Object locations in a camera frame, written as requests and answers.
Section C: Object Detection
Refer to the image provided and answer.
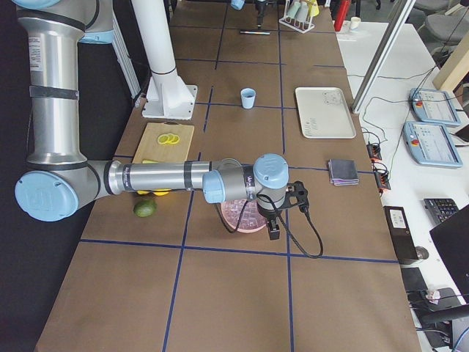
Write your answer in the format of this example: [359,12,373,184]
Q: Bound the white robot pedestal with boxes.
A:
[132,0,198,120]

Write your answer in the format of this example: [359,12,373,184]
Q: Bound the far teach pendant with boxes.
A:
[409,88,461,128]

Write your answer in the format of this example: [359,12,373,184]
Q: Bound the black keyboard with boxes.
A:
[424,198,459,224]

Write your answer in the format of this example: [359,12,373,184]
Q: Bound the light blue cup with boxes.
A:
[240,87,256,109]

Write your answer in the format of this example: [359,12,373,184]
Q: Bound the aluminium frame post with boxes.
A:
[352,0,416,114]

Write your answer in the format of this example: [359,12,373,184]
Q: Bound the lemon near board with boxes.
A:
[152,189,171,197]

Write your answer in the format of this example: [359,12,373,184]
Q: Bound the steel muddler black tip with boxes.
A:
[239,29,270,36]

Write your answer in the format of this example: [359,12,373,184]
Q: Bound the bamboo cutting board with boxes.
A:
[133,122,194,163]

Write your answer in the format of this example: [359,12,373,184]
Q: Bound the mint green cup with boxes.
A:
[285,1,301,18]

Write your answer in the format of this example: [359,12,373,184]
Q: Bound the white wire cup rack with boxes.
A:
[278,1,315,34]

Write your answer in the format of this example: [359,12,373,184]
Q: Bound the yellow cup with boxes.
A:
[307,0,320,18]

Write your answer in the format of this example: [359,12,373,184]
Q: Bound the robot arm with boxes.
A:
[15,1,289,240]
[230,0,267,29]

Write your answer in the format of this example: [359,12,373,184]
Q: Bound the near teach pendant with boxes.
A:
[403,122,462,168]

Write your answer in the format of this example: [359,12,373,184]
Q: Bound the pink bowl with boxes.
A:
[221,199,267,234]

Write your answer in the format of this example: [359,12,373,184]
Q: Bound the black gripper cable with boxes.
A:
[219,197,324,260]

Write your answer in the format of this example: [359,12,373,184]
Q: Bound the grey folded cloth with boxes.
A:
[328,159,359,186]

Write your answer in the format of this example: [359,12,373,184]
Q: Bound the cream bear tray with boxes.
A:
[295,87,356,139]

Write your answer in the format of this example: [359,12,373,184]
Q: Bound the pile of ice cubes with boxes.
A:
[225,199,265,228]

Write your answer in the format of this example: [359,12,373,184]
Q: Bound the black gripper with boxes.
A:
[255,0,267,27]
[256,199,284,241]

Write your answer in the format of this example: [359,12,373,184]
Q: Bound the teach pendant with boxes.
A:
[403,122,462,168]
[409,88,461,128]

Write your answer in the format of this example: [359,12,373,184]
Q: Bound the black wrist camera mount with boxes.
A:
[284,181,309,214]

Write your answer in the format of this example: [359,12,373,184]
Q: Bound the green avocado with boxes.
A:
[133,199,157,218]

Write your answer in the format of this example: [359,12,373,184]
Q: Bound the black computer mouse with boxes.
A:
[415,246,429,260]

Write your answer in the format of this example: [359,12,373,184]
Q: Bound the red cylinder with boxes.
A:
[334,0,351,32]

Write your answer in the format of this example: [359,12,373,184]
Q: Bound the grey white cup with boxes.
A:
[295,2,309,23]

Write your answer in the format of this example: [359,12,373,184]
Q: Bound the lemon slices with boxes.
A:
[157,133,180,145]

